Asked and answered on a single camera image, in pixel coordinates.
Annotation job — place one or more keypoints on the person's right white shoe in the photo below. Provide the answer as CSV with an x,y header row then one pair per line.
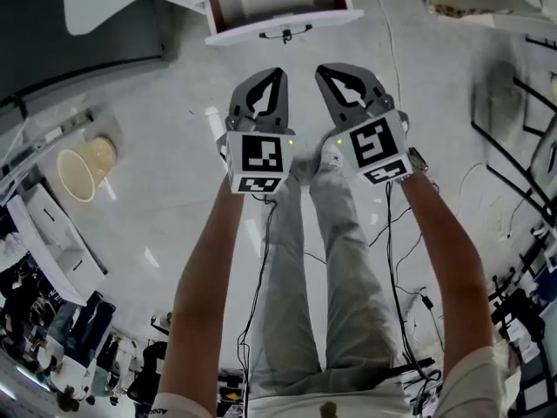
x,y
333,150

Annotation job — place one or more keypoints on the grey chair black legs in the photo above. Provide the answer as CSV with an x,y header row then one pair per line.
x,y
546,150

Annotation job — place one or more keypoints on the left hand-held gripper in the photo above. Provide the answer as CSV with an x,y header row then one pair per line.
x,y
259,155

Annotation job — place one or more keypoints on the grey metal cabinet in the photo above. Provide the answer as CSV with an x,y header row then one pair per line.
x,y
65,24

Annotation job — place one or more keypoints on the black office chair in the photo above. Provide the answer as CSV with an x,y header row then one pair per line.
x,y
148,372

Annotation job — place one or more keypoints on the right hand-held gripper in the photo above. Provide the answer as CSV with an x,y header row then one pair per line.
x,y
374,146

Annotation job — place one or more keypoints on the white marbled board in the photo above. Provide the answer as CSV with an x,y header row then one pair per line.
x,y
35,251

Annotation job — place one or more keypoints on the person's left forearm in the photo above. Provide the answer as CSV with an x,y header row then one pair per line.
x,y
209,259

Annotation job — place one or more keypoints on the person's right forearm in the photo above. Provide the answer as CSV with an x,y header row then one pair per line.
x,y
444,251

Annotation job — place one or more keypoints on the white shelf unit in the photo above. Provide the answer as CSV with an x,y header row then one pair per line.
x,y
43,133

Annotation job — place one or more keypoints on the person's white shirt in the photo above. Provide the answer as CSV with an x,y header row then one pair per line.
x,y
330,403

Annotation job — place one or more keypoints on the black power adapter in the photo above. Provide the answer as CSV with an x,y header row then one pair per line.
x,y
427,300

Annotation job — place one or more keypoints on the cream waste bin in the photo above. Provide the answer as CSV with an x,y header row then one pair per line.
x,y
98,157

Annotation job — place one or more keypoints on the person's grey trousers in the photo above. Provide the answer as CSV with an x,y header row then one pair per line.
x,y
348,277

